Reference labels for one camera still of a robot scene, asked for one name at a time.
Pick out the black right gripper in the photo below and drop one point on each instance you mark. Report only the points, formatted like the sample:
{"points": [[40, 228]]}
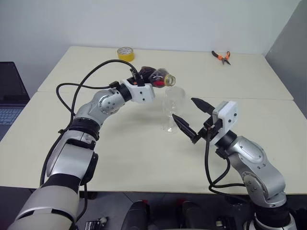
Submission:
{"points": [[209, 130]]}

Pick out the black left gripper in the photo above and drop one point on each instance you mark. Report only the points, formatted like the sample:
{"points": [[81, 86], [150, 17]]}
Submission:
{"points": [[132, 80]]}

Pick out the small bottle with dark liquid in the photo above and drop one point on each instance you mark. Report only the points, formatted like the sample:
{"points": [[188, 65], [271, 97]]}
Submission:
{"points": [[159, 76]]}

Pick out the clear plastic cup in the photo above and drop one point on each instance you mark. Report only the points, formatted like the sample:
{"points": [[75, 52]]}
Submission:
{"points": [[173, 100]]}

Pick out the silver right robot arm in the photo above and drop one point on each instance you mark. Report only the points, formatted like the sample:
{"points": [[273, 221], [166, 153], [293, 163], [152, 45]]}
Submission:
{"points": [[254, 155]]}

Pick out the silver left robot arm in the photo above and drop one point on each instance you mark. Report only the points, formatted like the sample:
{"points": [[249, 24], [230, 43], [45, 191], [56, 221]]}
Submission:
{"points": [[64, 163]]}

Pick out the yellow tape roll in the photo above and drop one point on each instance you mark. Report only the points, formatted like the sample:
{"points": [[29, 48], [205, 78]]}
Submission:
{"points": [[126, 56]]}

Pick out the orange and black pliers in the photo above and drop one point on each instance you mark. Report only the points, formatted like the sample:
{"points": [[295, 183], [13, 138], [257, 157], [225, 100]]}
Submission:
{"points": [[223, 57]]}

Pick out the dark rounded shape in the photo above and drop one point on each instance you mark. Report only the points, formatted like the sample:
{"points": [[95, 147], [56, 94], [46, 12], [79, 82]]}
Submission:
{"points": [[196, 215], [136, 215]]}

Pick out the dark laptop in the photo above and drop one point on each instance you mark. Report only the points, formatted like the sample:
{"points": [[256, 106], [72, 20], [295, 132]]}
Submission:
{"points": [[10, 88]]}

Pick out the small white knob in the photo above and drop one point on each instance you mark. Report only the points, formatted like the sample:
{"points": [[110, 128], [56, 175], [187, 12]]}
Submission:
{"points": [[103, 220]]}

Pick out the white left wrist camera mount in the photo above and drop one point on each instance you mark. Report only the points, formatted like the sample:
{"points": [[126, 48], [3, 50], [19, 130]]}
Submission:
{"points": [[141, 92]]}

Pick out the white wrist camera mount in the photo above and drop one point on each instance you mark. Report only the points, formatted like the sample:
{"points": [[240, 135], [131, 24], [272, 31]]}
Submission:
{"points": [[227, 115], [141, 92]]}

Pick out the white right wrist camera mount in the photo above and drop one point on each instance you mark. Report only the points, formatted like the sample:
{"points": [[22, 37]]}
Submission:
{"points": [[227, 115]]}

